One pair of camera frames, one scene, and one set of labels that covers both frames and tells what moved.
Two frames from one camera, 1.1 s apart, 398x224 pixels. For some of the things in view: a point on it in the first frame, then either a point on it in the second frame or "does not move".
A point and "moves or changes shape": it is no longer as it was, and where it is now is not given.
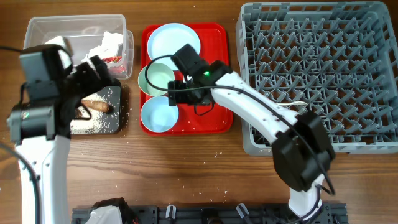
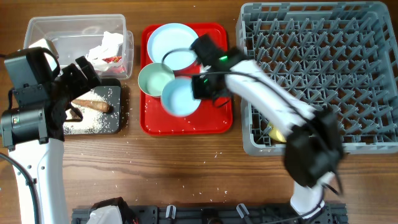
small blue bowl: [157, 115] moves or changes shape
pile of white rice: [97, 123] does not move
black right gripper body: [188, 97] to [202, 89]
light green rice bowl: [158, 74] does not move
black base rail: [328, 213] does not move
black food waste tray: [99, 112] does not move
